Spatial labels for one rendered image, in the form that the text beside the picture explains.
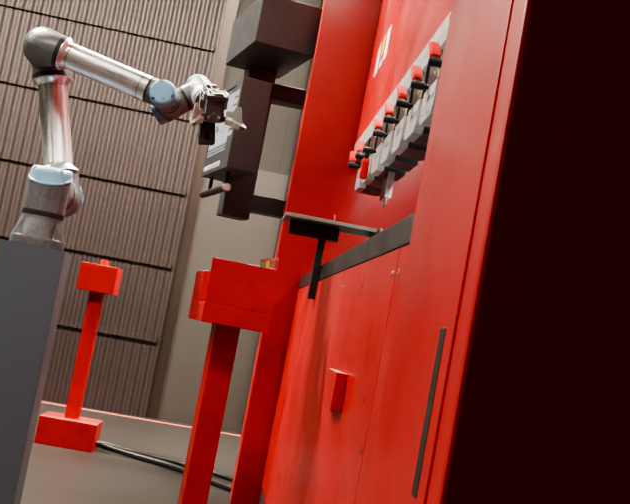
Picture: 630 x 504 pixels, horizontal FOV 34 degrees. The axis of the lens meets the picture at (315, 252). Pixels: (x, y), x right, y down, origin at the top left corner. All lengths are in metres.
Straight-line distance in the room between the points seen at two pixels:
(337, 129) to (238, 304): 1.60
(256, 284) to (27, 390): 0.79
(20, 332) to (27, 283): 0.13
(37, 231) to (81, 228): 3.34
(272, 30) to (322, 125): 0.46
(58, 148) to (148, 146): 3.20
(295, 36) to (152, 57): 2.37
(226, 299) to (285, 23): 1.93
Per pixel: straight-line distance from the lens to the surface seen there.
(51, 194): 2.92
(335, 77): 3.91
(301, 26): 4.12
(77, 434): 4.56
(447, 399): 0.57
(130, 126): 6.29
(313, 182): 3.83
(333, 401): 1.85
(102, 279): 4.52
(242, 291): 2.38
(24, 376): 2.88
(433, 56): 2.10
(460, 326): 0.57
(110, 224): 6.22
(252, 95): 3.99
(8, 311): 2.88
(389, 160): 2.78
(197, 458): 2.47
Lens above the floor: 0.68
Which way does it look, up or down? 4 degrees up
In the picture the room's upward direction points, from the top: 11 degrees clockwise
